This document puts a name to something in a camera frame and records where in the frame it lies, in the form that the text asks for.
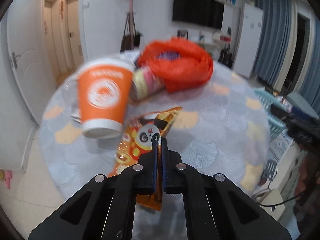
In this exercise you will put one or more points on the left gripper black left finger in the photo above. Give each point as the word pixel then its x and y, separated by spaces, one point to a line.
pixel 104 208

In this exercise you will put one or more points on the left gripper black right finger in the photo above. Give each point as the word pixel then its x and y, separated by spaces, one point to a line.
pixel 214 207

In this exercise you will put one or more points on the orange panda snack bag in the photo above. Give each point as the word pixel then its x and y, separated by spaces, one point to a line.
pixel 139 134

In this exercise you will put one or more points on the orange paper cup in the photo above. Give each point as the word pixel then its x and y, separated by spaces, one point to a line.
pixel 103 93

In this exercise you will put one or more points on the red plastic trash bag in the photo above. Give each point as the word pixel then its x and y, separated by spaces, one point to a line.
pixel 180 63

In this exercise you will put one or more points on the patterned round tablecloth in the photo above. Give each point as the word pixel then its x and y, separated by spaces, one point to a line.
pixel 222 128

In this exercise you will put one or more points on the pink yellow can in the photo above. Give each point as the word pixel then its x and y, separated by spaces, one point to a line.
pixel 145 84

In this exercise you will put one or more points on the brown hanging handbag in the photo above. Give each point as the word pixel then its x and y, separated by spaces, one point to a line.
pixel 128 39

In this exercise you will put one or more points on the framed butterfly picture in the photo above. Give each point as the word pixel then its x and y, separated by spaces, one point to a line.
pixel 182 34

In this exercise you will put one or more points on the white open door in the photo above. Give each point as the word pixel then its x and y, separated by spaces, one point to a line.
pixel 29 58

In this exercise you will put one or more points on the blue curtain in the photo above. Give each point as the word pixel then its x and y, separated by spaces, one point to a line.
pixel 276 46

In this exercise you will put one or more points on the wooden inner door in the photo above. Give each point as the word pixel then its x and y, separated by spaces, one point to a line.
pixel 74 31

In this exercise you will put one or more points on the pink coat stand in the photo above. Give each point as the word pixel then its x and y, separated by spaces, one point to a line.
pixel 130 5

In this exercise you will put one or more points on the black wall television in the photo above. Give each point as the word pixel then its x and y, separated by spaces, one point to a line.
pixel 207 13

